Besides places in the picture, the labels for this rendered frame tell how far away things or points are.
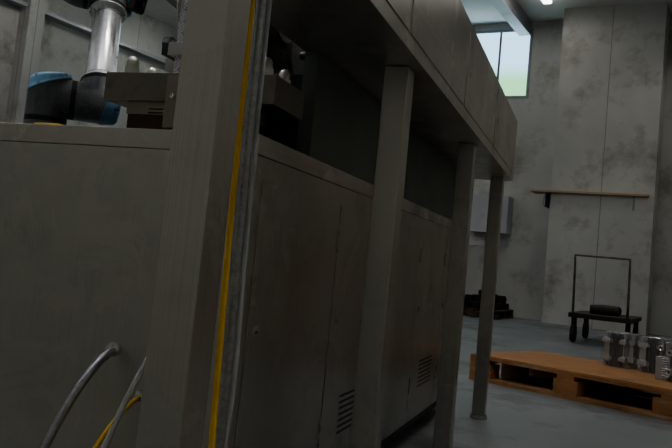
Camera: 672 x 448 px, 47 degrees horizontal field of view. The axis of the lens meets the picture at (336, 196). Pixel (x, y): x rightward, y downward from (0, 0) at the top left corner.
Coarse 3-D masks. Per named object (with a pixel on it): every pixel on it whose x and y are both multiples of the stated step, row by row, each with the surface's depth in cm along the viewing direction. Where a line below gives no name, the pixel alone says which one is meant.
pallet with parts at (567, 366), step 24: (624, 336) 492; (648, 336) 492; (504, 360) 476; (528, 360) 481; (552, 360) 495; (576, 360) 510; (624, 360) 488; (648, 360) 479; (504, 384) 474; (528, 384) 474; (552, 384) 493; (576, 384) 442; (600, 384) 471; (624, 384) 423; (648, 384) 419; (624, 408) 422
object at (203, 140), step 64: (192, 0) 95; (192, 64) 94; (192, 128) 93; (384, 128) 180; (192, 192) 92; (384, 192) 178; (192, 256) 91; (384, 256) 176; (192, 320) 90; (384, 320) 175; (448, 320) 275; (192, 384) 91; (384, 384) 177; (448, 384) 272
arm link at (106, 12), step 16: (96, 0) 239; (112, 0) 240; (128, 0) 244; (96, 16) 238; (112, 16) 239; (128, 16) 249; (96, 32) 235; (112, 32) 236; (96, 48) 232; (112, 48) 234; (96, 64) 229; (112, 64) 232; (80, 80) 228; (96, 80) 224; (80, 96) 220; (96, 96) 222; (80, 112) 221; (96, 112) 222; (112, 112) 224
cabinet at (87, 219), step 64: (0, 192) 164; (64, 192) 159; (128, 192) 154; (256, 192) 147; (320, 192) 181; (0, 256) 163; (64, 256) 157; (128, 256) 153; (256, 256) 148; (320, 256) 183; (448, 256) 342; (0, 320) 161; (64, 320) 156; (128, 320) 151; (256, 320) 150; (320, 320) 186; (0, 384) 159; (64, 384) 154; (128, 384) 150; (256, 384) 152; (320, 384) 189
